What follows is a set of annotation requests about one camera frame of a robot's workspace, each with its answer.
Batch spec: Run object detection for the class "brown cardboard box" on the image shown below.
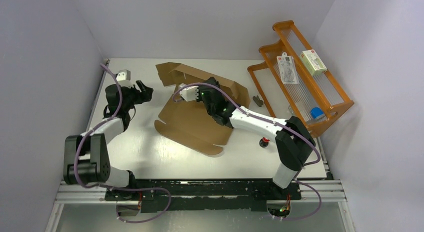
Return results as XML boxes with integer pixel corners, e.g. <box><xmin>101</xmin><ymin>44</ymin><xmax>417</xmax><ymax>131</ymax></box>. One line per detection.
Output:
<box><xmin>154</xmin><ymin>62</ymin><xmax>251</xmax><ymax>155</ymax></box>

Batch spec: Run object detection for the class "blue tape roll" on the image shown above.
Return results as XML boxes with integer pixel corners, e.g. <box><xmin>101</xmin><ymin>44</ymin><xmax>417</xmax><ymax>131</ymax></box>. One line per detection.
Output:
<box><xmin>310</xmin><ymin>107</ymin><xmax>325</xmax><ymax>121</ymax></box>

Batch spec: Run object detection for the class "red black push button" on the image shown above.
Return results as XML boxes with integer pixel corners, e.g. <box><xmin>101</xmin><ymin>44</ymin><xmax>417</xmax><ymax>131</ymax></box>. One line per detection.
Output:
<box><xmin>259</xmin><ymin>137</ymin><xmax>269</xmax><ymax>148</ymax></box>

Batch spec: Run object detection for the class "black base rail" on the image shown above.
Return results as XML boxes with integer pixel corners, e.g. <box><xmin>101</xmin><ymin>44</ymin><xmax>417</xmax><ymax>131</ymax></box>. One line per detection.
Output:
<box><xmin>104</xmin><ymin>178</ymin><xmax>302</xmax><ymax>213</ymax></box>

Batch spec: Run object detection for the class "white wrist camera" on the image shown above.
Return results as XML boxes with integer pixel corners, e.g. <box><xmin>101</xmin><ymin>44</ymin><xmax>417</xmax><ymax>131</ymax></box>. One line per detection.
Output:
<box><xmin>178</xmin><ymin>83</ymin><xmax>199</xmax><ymax>102</ymax></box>
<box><xmin>116</xmin><ymin>69</ymin><xmax>131</xmax><ymax>83</ymax></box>

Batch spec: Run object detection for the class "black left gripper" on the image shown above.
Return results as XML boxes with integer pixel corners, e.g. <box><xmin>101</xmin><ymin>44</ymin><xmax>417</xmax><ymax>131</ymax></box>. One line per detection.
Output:
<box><xmin>120</xmin><ymin>80</ymin><xmax>154</xmax><ymax>111</ymax></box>

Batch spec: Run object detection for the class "orange wooden shelf rack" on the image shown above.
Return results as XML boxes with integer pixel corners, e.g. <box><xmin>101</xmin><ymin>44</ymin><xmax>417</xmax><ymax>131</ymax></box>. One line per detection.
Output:
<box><xmin>247</xmin><ymin>20</ymin><xmax>354</xmax><ymax>137</ymax></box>

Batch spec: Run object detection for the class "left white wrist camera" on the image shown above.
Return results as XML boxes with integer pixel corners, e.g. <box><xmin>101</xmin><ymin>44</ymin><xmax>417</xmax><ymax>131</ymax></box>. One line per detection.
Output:
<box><xmin>116</xmin><ymin>69</ymin><xmax>131</xmax><ymax>83</ymax></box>

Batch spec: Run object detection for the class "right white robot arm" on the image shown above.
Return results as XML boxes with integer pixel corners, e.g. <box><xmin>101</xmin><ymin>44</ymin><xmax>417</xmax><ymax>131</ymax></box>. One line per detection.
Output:
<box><xmin>196</xmin><ymin>77</ymin><xmax>316</xmax><ymax>199</ymax></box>

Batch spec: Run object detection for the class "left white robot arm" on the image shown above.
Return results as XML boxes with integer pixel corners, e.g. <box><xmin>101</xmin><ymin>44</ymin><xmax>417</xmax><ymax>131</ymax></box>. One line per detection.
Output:
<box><xmin>63</xmin><ymin>80</ymin><xmax>154</xmax><ymax>200</ymax></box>

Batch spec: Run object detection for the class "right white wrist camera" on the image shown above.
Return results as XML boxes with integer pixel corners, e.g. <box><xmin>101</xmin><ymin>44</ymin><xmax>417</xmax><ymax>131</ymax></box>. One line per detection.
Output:
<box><xmin>178</xmin><ymin>83</ymin><xmax>199</xmax><ymax>102</ymax></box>

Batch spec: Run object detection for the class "clear packaged item with card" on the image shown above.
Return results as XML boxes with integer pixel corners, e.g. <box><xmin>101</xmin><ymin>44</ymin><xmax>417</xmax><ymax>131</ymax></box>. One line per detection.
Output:
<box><xmin>276</xmin><ymin>52</ymin><xmax>299</xmax><ymax>84</ymax></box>

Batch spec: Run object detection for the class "white green small box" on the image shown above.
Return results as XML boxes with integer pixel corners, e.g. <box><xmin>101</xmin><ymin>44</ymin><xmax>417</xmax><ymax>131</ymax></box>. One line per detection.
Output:
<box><xmin>299</xmin><ymin>49</ymin><xmax>328</xmax><ymax>76</ymax></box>

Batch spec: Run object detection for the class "small grey-olive clip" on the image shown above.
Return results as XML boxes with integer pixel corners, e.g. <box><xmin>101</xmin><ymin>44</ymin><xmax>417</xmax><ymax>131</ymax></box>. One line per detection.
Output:
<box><xmin>252</xmin><ymin>95</ymin><xmax>264</xmax><ymax>107</ymax></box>

